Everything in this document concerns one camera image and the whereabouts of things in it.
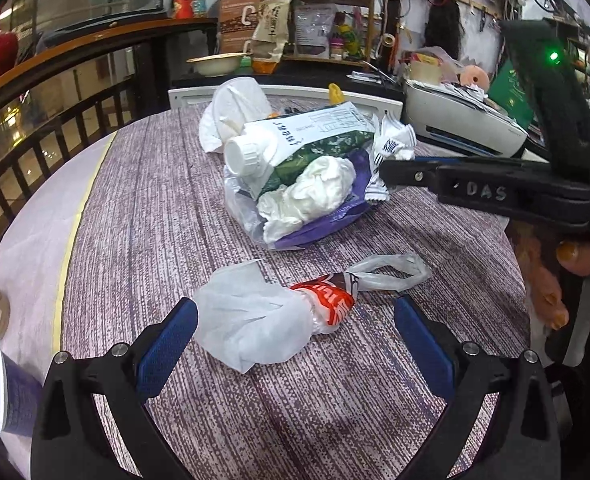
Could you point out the white plastic bag red print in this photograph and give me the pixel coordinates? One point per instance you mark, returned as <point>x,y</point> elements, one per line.
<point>245,312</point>

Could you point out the purple snack packet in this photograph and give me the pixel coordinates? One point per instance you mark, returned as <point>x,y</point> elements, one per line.
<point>335,217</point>

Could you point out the red canister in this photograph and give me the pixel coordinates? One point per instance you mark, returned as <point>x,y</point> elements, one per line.
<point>182,4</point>

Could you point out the white tissue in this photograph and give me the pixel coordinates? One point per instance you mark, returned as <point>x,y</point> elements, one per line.
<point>315,190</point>

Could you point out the white printer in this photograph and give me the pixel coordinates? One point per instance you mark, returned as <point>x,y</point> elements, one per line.
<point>455,115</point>

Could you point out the green white milk carton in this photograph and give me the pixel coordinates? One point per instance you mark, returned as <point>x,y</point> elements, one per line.
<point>300,135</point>

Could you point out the silver snack wrapper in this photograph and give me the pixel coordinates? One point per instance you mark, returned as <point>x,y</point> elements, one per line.
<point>392,140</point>

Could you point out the brown paper bag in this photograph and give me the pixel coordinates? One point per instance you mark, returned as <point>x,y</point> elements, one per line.
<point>272,25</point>

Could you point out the wooden railing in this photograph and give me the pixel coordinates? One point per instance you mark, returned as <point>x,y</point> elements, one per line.
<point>75,62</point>

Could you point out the cream bowl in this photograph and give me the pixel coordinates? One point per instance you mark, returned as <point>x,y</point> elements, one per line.
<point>214,65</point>

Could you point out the stacked brown cardboard boxes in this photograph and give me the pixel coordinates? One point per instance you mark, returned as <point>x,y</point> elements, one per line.
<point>237,15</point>

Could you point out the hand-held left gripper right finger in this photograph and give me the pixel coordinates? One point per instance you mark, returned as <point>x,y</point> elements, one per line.
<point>422,345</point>

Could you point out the purple paper cup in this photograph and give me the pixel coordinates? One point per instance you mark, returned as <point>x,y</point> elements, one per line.
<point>17,390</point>

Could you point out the green paper bag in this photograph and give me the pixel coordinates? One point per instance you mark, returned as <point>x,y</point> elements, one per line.
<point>512,90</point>

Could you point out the dark packet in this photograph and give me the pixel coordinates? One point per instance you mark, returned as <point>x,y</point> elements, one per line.
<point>314,30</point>

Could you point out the clear plastic bag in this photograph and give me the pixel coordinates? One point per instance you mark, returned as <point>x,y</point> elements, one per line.
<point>240,205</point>

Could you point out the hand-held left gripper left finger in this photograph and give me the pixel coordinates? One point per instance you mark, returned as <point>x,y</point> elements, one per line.
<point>167,340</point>

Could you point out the glass jar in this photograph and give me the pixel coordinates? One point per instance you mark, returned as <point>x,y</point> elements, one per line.
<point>200,4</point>

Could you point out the pink round object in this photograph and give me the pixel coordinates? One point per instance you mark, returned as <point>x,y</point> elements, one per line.
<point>475,77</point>

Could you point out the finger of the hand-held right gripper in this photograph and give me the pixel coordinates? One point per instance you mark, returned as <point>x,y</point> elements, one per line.
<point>407,174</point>

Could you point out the dark hanging bundle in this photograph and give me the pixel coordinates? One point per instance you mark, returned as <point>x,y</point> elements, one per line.
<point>442,25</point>

